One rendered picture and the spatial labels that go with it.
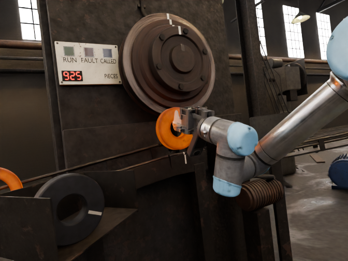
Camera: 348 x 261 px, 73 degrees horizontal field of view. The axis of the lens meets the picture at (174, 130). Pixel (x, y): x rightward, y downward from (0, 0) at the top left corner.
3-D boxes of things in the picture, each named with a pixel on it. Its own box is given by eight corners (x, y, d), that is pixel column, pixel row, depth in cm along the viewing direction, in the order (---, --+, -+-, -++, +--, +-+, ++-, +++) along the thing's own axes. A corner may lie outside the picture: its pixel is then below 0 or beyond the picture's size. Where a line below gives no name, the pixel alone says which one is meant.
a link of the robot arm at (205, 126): (229, 143, 68) (205, 147, 64) (218, 139, 72) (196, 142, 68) (230, 117, 66) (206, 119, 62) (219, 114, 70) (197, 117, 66)
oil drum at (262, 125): (247, 173, 378) (240, 117, 378) (272, 166, 406) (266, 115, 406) (278, 177, 326) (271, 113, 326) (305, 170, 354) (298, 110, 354)
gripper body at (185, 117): (197, 105, 80) (220, 110, 70) (197, 130, 82) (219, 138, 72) (177, 107, 76) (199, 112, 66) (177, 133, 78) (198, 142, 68)
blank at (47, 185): (16, 239, 48) (19, 244, 46) (45, 165, 52) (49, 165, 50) (87, 244, 58) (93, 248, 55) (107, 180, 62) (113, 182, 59)
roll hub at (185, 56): (151, 95, 97) (144, 27, 97) (207, 92, 111) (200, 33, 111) (157, 91, 93) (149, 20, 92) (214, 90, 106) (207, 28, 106)
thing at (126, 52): (125, 121, 102) (112, 13, 102) (212, 114, 124) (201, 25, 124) (129, 120, 96) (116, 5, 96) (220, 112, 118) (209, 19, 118)
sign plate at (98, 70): (59, 85, 99) (54, 42, 99) (120, 84, 111) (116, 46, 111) (59, 84, 97) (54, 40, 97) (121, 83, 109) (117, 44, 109)
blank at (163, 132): (174, 158, 87) (178, 158, 84) (146, 127, 83) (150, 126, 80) (198, 130, 93) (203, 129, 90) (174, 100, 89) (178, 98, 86)
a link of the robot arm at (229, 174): (252, 190, 66) (258, 153, 64) (230, 202, 59) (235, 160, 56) (229, 180, 72) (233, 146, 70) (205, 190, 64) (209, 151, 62)
